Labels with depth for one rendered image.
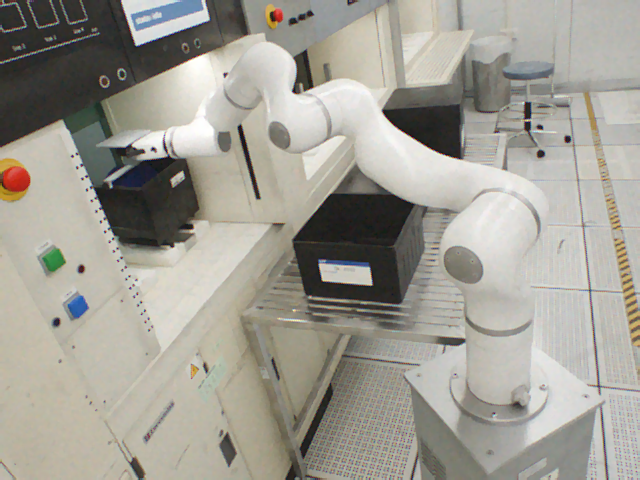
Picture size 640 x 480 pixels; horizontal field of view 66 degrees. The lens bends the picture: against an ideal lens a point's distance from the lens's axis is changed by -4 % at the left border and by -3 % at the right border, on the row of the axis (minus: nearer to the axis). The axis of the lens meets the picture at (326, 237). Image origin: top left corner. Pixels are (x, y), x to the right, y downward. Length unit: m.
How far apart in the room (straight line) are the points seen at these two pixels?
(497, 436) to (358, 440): 1.04
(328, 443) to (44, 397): 1.24
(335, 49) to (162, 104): 1.46
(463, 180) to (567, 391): 0.47
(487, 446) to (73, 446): 0.74
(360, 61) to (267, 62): 1.85
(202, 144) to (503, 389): 0.87
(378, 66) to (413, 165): 1.97
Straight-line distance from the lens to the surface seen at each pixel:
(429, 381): 1.11
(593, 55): 5.44
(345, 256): 1.26
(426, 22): 4.26
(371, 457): 1.95
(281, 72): 0.97
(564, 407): 1.08
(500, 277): 0.78
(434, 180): 0.86
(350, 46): 2.83
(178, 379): 1.25
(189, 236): 1.56
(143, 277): 1.43
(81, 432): 1.07
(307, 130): 0.90
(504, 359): 0.97
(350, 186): 1.71
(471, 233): 0.76
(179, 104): 1.55
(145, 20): 1.17
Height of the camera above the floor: 1.56
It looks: 29 degrees down
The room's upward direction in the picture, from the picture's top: 12 degrees counter-clockwise
